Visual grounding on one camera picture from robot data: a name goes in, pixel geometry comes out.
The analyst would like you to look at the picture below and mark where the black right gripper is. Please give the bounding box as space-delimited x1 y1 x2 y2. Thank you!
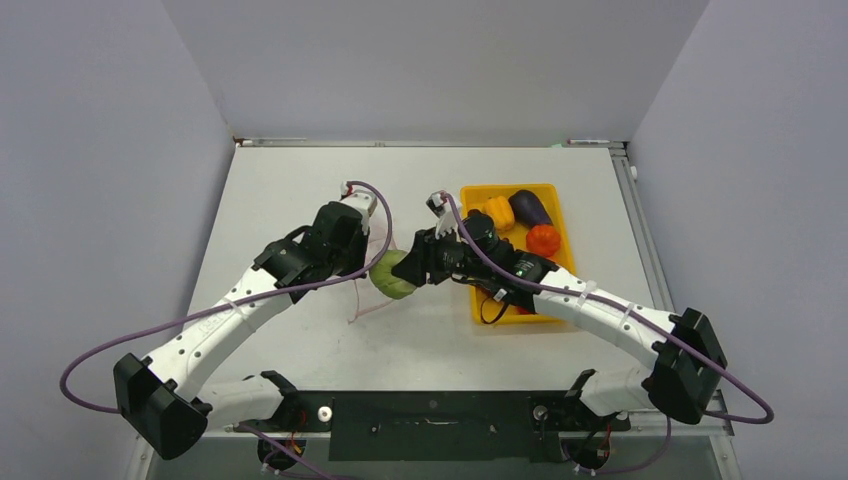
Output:
395 222 493 287

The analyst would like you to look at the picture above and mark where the clear zip top bag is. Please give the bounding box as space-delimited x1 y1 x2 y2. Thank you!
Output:
346 212 393 325

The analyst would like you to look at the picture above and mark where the green cabbage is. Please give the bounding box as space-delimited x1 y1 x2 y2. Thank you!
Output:
369 249 417 300

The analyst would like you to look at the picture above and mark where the yellow plastic tray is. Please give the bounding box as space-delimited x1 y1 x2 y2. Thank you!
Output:
460 184 577 327

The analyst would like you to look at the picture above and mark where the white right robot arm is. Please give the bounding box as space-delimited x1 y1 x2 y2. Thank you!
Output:
391 212 727 428

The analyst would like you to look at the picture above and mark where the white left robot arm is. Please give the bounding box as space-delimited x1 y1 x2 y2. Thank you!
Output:
113 191 377 460

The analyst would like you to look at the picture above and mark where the yellow bell pepper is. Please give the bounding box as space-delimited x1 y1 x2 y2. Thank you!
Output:
483 196 516 232

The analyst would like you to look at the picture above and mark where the dark purple eggplant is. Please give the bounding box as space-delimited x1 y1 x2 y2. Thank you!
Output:
508 189 553 229

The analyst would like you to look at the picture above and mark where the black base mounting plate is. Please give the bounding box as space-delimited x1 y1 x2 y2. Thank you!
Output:
268 390 631 463

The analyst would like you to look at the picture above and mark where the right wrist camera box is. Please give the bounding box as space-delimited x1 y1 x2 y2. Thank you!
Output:
426 190 458 240

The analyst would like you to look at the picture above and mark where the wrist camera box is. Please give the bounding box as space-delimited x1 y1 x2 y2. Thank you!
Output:
426 190 458 240
340 183 377 234

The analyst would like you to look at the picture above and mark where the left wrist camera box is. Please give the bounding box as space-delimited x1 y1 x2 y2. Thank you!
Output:
340 183 377 234

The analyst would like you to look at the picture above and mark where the aluminium frame rail back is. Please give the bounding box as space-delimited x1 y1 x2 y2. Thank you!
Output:
233 137 627 150

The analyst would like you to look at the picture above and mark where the aluminium frame rail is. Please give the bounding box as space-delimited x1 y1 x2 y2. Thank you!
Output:
233 137 627 150
608 141 735 439

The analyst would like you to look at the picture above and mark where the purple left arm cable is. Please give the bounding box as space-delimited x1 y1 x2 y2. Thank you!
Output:
59 180 395 480

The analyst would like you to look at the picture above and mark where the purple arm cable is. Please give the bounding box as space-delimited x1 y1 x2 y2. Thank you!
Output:
59 180 395 480
439 192 775 476

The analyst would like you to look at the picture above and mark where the aluminium frame rail right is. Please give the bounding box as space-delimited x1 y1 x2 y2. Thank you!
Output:
608 141 735 439

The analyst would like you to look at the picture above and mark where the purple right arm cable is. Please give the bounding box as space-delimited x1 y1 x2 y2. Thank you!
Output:
439 192 775 476

